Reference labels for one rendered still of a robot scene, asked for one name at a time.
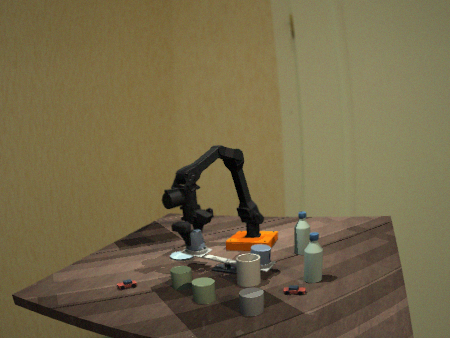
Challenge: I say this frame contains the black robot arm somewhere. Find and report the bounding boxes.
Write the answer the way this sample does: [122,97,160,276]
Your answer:
[162,145,264,237]

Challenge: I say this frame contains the small red toy car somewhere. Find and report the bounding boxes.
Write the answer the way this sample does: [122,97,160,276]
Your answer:
[117,279,137,289]
[283,285,305,296]

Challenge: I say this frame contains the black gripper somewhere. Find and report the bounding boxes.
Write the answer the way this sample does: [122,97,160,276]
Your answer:
[171,203,204,246]

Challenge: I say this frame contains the blue-grey cup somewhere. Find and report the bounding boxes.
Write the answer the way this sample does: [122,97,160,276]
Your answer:
[250,244,271,265]

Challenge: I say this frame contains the beige open cylinder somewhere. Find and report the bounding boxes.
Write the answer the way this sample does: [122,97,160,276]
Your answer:
[236,254,261,287]

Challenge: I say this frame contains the grey cylinder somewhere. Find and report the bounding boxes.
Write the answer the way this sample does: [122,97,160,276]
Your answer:
[185,229,206,251]
[239,287,264,316]

